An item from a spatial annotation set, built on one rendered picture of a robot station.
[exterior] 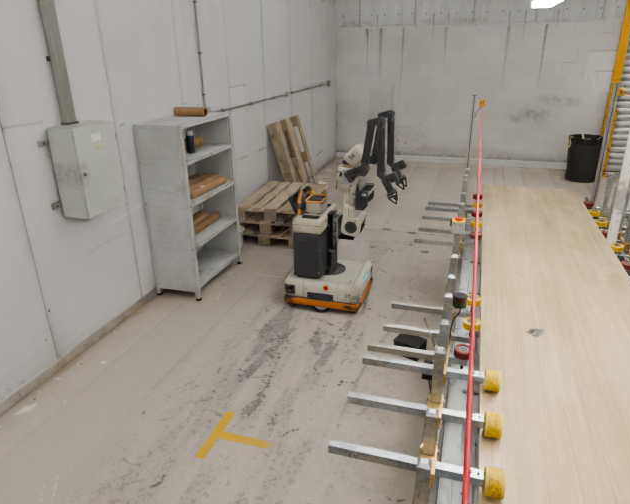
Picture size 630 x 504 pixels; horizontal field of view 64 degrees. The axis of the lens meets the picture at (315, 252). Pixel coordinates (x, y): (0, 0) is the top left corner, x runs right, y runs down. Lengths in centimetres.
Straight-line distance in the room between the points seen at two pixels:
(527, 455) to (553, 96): 860
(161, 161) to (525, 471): 352
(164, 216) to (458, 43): 682
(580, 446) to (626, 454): 13
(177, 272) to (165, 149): 110
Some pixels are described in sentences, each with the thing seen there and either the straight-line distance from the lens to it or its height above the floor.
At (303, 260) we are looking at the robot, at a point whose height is 45.
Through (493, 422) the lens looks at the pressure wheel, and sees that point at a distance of 183.
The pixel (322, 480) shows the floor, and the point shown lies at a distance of 292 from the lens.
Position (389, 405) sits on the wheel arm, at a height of 95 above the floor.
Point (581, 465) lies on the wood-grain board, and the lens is 189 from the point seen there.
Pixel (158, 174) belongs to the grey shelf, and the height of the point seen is 115.
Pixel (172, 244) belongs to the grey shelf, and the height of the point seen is 53.
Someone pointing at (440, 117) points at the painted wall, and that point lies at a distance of 1002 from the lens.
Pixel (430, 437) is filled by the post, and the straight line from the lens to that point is 163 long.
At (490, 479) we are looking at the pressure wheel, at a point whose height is 97.
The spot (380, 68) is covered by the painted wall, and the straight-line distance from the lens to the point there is 1009.
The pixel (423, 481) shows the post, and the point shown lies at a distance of 139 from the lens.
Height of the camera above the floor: 211
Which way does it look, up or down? 22 degrees down
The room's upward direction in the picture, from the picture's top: 1 degrees counter-clockwise
